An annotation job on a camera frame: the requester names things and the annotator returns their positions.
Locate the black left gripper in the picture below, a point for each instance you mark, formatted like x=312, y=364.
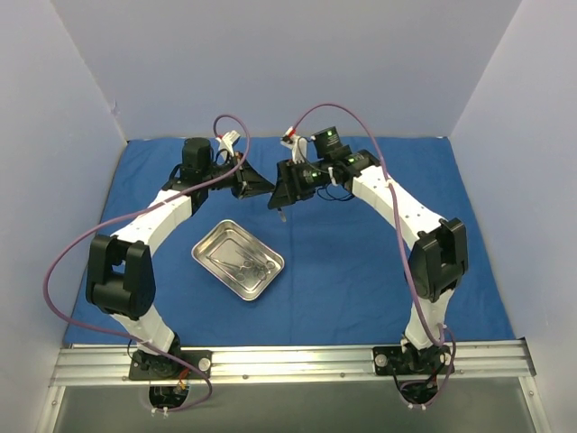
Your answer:
x=241, y=179

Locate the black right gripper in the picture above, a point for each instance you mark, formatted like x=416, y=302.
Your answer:
x=288, y=181

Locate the stainless steel instrument tray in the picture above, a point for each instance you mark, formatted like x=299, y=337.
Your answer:
x=223, y=241

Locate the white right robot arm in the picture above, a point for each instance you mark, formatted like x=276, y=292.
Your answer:
x=434, y=250

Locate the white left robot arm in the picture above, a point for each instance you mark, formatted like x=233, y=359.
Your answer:
x=120, y=275

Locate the steel surgical scissors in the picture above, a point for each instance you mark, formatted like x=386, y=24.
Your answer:
x=256, y=263

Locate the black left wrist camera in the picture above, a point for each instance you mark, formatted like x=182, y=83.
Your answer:
x=197, y=153

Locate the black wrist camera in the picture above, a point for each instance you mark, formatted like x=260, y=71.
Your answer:
x=197, y=153
x=328, y=145

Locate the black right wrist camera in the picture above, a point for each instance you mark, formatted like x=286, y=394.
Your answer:
x=328, y=145

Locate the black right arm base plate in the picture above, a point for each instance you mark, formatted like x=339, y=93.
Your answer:
x=407, y=360

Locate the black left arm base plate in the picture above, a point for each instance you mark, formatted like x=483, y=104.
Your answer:
x=148, y=367

